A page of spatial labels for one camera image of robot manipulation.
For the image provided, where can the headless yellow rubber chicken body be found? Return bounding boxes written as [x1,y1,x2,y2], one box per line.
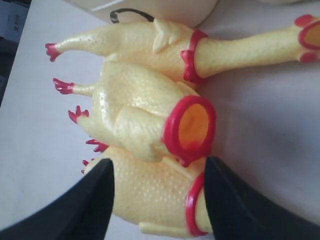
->
[53,62,216,167]

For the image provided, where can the yellow rubber chicken facing up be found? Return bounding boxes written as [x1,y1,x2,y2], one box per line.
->
[45,14,320,86]

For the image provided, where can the yellow rubber chicken face down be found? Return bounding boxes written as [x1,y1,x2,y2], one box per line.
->
[82,139,213,238]

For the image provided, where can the cream bin with circle mark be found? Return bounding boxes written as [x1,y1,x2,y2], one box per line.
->
[92,0,218,29]

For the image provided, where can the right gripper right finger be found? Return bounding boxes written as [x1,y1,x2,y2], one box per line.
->
[204,156,320,240]

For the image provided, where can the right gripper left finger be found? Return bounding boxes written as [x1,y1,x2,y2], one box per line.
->
[0,159,115,240]

